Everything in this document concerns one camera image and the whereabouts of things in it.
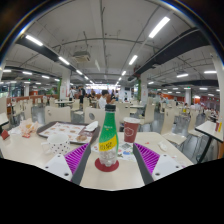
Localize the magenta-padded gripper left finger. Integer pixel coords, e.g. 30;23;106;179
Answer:
40;142;93;186

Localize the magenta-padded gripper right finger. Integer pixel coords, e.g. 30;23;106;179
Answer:
132;142;184;186

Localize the green-labelled clear drink bottle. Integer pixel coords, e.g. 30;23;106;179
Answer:
98;103;120;168

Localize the crumpled clear plastic wrapper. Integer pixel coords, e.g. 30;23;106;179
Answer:
158;141;169;152

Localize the white black-dotted mug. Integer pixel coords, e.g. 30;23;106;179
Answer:
40;133;72;156

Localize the flat round red coaster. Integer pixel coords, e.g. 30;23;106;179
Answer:
94;157;120;173

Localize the red paper cup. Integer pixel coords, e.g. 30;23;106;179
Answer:
123;117;142;144

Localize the white folded napkin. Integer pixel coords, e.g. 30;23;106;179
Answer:
84;120;100;132

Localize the crumpled orange-white food wrapper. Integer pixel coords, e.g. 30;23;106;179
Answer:
18;119;41;138

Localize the person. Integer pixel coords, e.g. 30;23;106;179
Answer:
98;89;111;110
78;85;87;104

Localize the white black-legged side table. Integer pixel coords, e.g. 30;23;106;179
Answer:
194;120;224;164

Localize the orange upholstered bench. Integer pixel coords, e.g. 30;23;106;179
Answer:
218;141;224;159

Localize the small red table sign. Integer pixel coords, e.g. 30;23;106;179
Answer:
0;129;11;140

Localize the ceiling air conditioning unit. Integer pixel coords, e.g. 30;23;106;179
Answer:
72;50;92;64

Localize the group of ceiling strip lights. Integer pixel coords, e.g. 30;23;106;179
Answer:
0;16;218;98

